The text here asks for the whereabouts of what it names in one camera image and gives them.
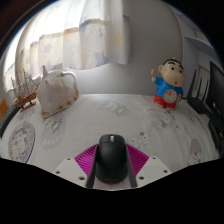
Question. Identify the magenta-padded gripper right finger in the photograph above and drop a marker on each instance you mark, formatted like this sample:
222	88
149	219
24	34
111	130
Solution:
151	170

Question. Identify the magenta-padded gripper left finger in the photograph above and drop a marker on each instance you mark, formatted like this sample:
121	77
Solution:
71	170

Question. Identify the black computer mouse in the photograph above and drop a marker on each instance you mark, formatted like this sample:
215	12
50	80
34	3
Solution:
111	160

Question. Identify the round purple printed mouse pad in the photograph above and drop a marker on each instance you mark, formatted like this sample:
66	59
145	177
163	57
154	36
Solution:
21	141

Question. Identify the black box device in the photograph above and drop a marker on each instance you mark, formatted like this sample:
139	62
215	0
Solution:
218	133

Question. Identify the large white conch shell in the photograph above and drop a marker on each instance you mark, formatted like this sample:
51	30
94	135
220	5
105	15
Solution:
56	93

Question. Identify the black router with antennas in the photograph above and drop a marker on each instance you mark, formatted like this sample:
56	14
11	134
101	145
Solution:
200	105

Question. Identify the cartoon boy figurine clock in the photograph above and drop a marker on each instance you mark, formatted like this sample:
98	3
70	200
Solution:
169	86

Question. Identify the wooden model sailing ship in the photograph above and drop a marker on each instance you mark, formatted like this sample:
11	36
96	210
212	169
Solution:
25	98

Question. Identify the orange wooden chair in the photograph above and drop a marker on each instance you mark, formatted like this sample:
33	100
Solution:
2	108

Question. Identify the white star-print curtain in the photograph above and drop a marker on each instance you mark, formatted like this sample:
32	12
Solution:
80	33

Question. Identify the white wall shelf unit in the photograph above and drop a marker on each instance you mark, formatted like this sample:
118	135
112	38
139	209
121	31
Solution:
203	41

